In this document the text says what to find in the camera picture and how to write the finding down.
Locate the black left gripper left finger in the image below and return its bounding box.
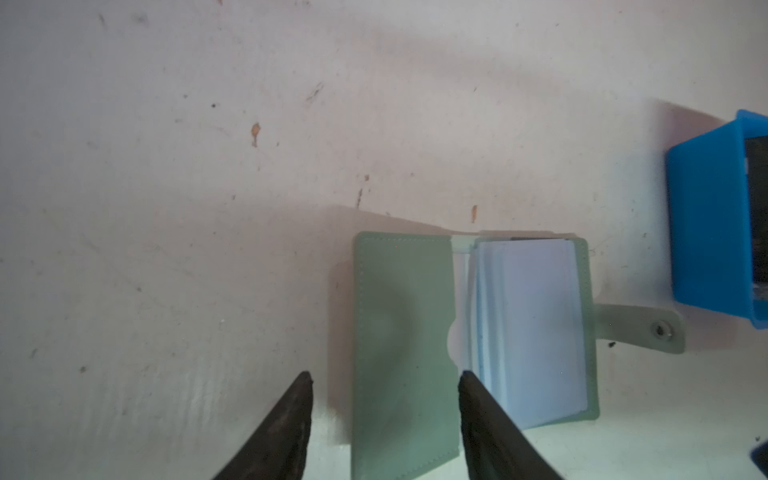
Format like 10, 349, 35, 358
214, 371, 314, 480

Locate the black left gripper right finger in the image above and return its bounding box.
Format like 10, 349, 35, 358
458, 371, 561, 480

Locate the green card holder wallet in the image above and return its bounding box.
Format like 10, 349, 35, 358
351, 232, 686, 479

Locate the blue plastic card tray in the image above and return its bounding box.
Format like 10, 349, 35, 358
666, 110, 767, 330

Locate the stack of credit cards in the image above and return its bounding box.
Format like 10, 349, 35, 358
745, 136, 767, 284

